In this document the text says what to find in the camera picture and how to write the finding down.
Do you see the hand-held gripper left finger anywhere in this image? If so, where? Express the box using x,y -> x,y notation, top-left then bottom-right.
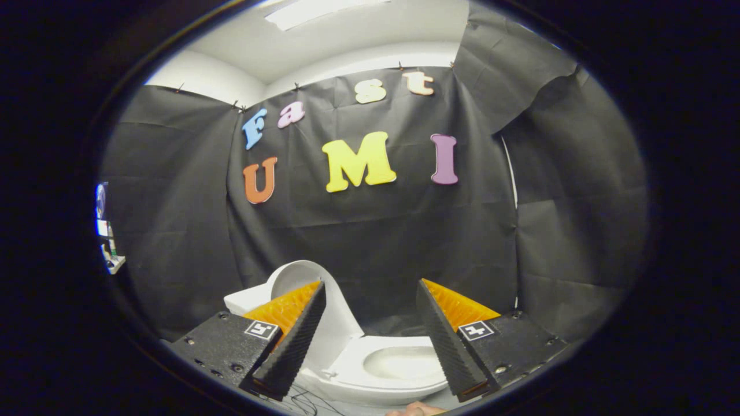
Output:
169,280 -> 327,402

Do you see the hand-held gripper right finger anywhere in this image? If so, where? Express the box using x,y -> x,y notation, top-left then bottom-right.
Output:
416,278 -> 570,403

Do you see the white toilet lid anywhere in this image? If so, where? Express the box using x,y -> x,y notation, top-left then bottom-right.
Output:
267,260 -> 365,376

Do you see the black backdrop cloth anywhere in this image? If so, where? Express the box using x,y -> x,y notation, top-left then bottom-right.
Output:
101,6 -> 648,347

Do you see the thin black cable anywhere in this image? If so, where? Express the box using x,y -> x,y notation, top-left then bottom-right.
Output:
286,384 -> 345,416

